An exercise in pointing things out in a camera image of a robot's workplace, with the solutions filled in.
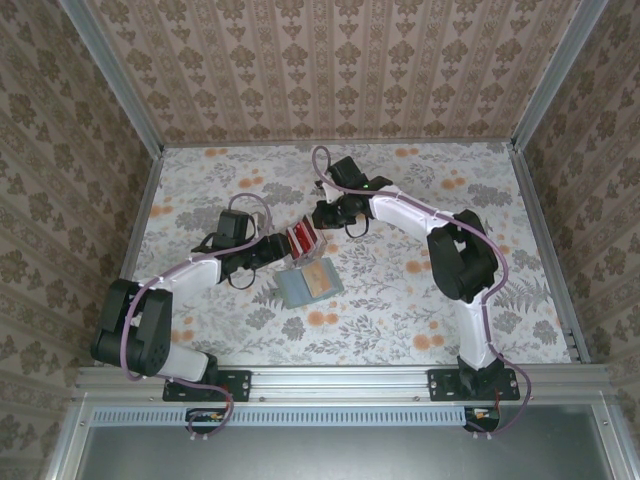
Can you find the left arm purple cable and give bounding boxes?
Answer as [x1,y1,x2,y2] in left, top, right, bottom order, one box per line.
[119,192,274,444]

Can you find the left aluminium table side rail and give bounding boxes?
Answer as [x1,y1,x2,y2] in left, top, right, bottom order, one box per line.
[117,149,165,281]

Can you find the grey slotted cable duct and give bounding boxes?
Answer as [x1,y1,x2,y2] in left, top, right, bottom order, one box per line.
[92,405,501,427]

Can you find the aluminium table side rail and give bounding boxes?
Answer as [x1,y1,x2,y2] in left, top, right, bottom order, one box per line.
[512,144,591,364]
[117,149,165,281]

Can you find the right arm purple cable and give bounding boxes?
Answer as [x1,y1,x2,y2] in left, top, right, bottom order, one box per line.
[312,145,532,442]

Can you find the clear plastic card sleeves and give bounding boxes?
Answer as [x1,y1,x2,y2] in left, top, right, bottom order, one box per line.
[301,263,335,297]

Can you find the right black connector box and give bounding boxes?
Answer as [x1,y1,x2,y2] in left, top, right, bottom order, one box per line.
[463,405,502,434]

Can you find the grey metal panel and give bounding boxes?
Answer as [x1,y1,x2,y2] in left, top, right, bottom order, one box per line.
[47,399,621,480]

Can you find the right aluminium table side rail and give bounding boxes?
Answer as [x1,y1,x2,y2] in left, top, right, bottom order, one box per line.
[512,144,591,364]

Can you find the floral table cover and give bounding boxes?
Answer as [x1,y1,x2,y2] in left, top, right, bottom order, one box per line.
[107,142,576,369]

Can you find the left aluminium frame post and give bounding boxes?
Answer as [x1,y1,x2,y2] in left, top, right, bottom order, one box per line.
[58,0,166,157]

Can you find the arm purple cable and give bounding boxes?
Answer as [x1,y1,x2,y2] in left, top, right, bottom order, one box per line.
[312,145,532,442]
[119,192,274,444]

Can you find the right aluminium frame post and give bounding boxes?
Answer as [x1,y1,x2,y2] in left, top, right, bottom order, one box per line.
[512,0,609,151]

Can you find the left gripper thin black wire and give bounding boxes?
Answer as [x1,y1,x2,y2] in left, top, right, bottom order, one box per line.
[227,267,257,291]

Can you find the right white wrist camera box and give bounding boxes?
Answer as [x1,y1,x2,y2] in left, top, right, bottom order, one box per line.
[316,180,342,205]

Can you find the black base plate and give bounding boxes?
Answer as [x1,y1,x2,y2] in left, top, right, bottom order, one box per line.
[428,368,521,403]
[162,368,252,403]

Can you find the aluminium table end rail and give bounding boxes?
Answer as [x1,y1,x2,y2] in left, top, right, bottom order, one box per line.
[160,139,516,149]

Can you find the left black connector box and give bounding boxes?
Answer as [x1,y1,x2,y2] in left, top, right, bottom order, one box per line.
[185,407,230,435]

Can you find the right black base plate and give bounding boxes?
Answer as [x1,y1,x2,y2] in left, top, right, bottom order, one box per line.
[428,368,521,403]

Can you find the aluminium mounting rail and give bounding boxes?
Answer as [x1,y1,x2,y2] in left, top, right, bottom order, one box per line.
[74,363,614,401]

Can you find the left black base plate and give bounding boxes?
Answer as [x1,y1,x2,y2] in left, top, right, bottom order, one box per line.
[162,368,252,403]

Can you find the black connector box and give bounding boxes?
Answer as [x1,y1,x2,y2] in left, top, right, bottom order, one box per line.
[463,405,502,434]
[185,407,230,435]

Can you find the aluminium frame post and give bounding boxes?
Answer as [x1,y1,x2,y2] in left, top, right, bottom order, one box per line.
[512,0,609,151]
[58,0,166,157]

